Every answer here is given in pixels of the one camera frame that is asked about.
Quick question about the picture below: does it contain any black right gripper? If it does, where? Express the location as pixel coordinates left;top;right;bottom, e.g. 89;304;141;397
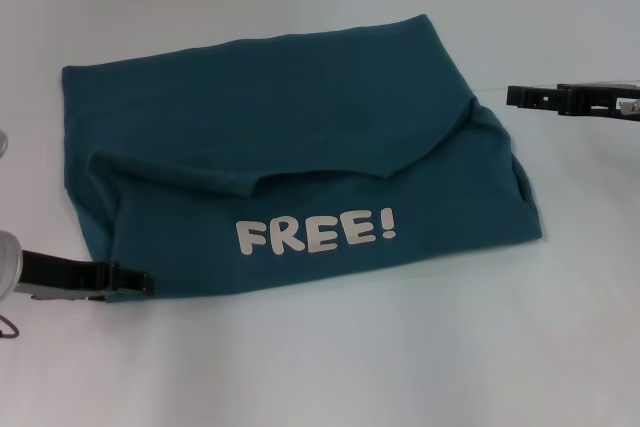
505;82;640;124

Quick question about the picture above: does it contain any teal blue shirt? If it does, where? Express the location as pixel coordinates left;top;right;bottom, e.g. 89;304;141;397
60;12;545;305

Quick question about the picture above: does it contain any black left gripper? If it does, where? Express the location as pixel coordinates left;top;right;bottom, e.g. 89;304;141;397
18;248;155;304

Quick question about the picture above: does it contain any left arm cable with connector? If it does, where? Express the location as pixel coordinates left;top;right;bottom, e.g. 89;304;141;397
0;313;22;342

